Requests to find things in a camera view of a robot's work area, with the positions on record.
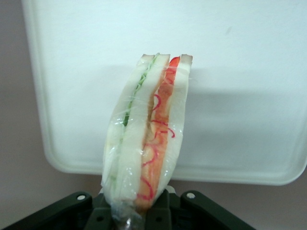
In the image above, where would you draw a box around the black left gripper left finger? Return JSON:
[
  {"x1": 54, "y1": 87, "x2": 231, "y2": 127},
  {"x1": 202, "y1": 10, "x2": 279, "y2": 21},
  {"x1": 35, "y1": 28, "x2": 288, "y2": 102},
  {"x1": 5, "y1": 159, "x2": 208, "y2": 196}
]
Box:
[{"x1": 88, "y1": 192, "x2": 116, "y2": 230}]

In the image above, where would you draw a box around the triangle sandwich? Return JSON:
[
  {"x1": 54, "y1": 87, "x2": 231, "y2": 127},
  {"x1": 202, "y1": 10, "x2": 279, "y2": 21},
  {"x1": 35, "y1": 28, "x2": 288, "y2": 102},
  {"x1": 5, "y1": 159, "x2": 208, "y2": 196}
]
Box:
[{"x1": 100, "y1": 53, "x2": 194, "y2": 230}]

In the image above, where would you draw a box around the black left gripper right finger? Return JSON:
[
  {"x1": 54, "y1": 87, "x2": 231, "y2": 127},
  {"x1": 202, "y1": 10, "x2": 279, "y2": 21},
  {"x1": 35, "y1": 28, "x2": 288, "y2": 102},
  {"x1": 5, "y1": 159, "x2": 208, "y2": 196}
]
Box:
[{"x1": 143, "y1": 184, "x2": 180, "y2": 230}]

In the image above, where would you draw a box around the cream plastic tray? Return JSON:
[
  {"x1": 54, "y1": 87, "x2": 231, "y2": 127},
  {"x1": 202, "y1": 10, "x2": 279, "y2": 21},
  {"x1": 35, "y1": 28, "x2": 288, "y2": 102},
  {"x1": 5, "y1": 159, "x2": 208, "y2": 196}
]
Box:
[{"x1": 21, "y1": 0, "x2": 307, "y2": 187}]

